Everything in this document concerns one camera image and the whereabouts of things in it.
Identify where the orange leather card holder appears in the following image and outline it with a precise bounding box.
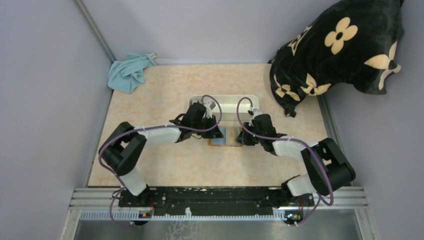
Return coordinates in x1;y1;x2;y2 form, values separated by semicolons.
208;126;242;147

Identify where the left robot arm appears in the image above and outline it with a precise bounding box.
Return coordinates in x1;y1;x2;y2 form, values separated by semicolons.
98;100;222;197

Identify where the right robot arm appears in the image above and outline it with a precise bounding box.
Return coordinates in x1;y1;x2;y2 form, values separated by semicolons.
236;109;356;199

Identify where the white plastic bin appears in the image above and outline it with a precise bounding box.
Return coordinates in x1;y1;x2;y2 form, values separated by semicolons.
187;94;260;122

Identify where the light blue cloth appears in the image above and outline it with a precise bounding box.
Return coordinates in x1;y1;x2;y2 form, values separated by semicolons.
107;52;158;94

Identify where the black floral pillow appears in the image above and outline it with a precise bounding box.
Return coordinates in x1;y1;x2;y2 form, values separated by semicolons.
269;0;405;118

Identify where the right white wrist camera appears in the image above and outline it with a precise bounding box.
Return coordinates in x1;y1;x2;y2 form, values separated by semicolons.
248;107;263;119

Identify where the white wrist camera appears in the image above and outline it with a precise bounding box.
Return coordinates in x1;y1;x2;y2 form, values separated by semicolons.
203;101;216;119
248;107;263;119

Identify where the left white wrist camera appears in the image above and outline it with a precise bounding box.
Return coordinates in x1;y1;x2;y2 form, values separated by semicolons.
203;101;216;119

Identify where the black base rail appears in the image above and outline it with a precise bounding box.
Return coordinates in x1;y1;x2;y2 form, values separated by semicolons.
118;186;315;217

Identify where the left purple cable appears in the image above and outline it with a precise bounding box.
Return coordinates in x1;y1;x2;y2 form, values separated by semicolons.
98;94;223;229

